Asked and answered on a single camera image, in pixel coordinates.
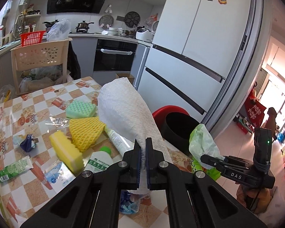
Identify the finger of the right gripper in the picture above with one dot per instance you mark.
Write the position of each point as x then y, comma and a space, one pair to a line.
209, 162

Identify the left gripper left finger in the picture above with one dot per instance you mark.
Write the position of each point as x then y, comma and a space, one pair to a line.
91, 199

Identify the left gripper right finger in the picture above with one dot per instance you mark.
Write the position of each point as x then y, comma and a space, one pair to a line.
194, 199

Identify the green plastic bag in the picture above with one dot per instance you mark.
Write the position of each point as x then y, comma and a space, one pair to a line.
200, 143

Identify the blue plastic bag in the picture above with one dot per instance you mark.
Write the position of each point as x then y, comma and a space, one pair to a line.
129, 202

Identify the white bottle green cap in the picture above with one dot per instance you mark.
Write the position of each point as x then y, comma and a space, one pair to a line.
99, 161

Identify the yellow white sponge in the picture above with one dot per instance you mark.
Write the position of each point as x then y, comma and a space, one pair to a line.
67, 152

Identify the green hand cream tube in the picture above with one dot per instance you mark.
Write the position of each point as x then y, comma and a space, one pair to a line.
15, 169

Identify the yellow foam fruit net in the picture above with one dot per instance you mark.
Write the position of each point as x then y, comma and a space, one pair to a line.
85, 132

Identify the light green lotion bottle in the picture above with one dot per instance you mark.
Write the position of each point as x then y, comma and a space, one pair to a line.
121, 144

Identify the blue wrapper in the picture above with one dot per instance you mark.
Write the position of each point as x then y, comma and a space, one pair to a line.
29, 143

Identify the white paper towel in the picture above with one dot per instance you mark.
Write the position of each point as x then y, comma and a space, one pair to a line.
123, 110

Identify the black trash bin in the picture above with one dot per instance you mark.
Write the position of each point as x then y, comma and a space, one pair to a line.
177, 129

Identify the patterned tablecloth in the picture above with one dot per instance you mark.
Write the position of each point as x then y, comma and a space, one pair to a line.
22, 196

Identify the clear plastic wrapper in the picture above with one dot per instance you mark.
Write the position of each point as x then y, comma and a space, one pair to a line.
58, 122

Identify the green wavy sponge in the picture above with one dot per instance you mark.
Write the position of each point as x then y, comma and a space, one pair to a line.
79, 109

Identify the white refrigerator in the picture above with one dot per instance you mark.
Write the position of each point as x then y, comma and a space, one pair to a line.
198, 50

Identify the cardboard box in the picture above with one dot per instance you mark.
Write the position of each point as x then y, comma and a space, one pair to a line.
126, 75

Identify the white rice cooker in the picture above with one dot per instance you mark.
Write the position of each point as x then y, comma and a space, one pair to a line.
145, 35

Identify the black built-in oven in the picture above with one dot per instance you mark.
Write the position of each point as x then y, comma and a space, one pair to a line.
113, 55

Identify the red plastic basket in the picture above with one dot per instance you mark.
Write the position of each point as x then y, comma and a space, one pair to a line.
31, 38

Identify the black cooking pot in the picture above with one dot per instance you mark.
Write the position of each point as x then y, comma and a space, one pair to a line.
83, 27

